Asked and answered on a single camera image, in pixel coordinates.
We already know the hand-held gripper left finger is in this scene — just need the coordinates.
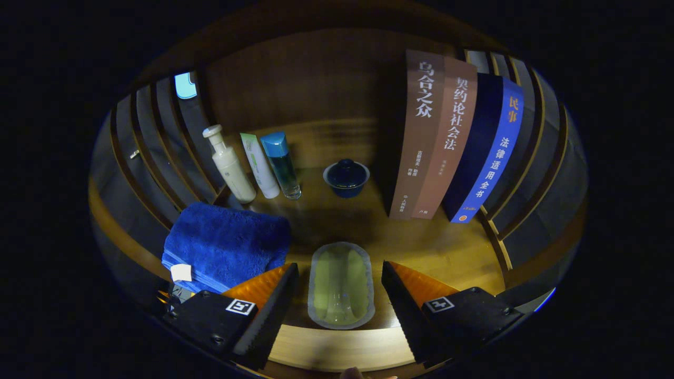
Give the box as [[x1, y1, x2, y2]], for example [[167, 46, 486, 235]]
[[161, 262, 300, 371]]

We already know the dark brown book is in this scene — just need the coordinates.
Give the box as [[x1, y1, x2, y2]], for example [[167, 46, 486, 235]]
[[389, 49, 446, 220]]

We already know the wooden cabinet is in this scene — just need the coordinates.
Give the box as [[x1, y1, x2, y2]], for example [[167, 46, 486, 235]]
[[88, 21, 589, 377]]

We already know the dark blue lidded teacup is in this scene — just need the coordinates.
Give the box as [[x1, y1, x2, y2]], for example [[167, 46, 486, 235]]
[[323, 158, 371, 199]]

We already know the wooden countertop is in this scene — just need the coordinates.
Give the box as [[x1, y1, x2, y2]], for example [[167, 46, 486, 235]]
[[158, 118, 509, 372]]

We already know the reddish brown book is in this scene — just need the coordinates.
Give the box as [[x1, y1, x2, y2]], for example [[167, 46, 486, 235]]
[[412, 56, 479, 220]]

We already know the white green tube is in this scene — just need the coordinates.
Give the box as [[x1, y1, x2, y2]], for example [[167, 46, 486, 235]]
[[240, 133, 281, 200]]

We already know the white pump bottle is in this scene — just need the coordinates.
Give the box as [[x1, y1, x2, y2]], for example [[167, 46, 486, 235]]
[[203, 124, 257, 204]]

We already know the blue folded towel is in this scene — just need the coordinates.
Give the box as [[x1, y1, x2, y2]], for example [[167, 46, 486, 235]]
[[161, 203, 292, 294]]

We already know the blue capped bottle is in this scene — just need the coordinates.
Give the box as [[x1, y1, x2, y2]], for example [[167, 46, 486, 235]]
[[260, 132, 302, 201]]

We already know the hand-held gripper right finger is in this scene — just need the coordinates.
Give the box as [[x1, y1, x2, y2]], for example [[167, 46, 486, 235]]
[[381, 260, 525, 369]]

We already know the blue book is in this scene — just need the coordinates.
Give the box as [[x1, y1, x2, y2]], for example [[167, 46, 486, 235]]
[[442, 73, 525, 224]]

